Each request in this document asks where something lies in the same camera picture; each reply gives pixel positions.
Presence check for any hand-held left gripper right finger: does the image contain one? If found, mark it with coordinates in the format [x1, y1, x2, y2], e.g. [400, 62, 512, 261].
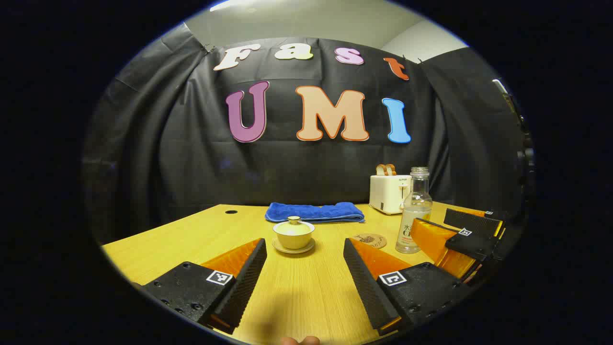
[343, 238, 474, 336]

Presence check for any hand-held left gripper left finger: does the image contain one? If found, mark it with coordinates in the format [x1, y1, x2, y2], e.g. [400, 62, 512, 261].
[142, 238, 268, 335]

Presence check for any round cork coaster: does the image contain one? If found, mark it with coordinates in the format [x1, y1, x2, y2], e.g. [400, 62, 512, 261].
[353, 233, 387, 249]

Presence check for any clear water bottle yellow label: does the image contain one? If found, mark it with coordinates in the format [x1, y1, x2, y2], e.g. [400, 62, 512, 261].
[396, 167, 433, 254]

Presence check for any cream teacup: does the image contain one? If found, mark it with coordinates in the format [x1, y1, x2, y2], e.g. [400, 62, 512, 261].
[273, 229, 315, 250]

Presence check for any cream teacup lid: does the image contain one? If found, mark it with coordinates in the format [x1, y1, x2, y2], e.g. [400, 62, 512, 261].
[273, 216, 315, 236]

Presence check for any cream saucer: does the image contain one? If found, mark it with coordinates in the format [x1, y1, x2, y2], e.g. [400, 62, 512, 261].
[272, 238, 316, 254]

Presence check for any white toaster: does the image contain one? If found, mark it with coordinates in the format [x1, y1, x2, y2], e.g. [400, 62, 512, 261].
[369, 174, 412, 215]

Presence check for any blue towel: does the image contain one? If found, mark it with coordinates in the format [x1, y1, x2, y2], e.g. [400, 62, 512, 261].
[265, 202, 365, 224]

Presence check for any black backdrop cloth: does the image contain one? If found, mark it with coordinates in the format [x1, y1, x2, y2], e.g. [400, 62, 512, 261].
[81, 22, 527, 245]

